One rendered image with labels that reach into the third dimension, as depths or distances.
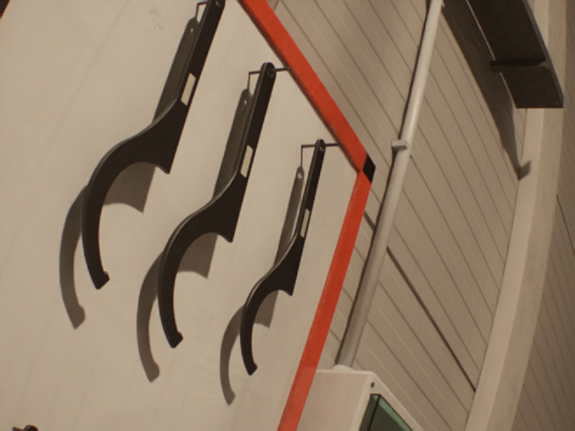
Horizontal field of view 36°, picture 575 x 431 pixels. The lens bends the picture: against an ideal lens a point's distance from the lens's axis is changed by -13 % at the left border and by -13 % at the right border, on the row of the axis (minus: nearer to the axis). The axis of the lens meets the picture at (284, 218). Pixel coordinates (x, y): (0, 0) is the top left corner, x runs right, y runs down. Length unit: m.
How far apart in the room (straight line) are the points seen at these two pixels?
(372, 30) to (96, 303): 1.14
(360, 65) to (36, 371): 1.20
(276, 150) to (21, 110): 0.67
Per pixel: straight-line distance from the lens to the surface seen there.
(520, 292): 3.09
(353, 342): 2.04
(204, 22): 1.54
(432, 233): 2.51
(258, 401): 1.73
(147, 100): 1.47
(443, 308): 2.61
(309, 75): 1.88
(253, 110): 1.63
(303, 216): 1.76
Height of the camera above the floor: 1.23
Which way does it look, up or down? 29 degrees up
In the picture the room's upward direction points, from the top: 18 degrees clockwise
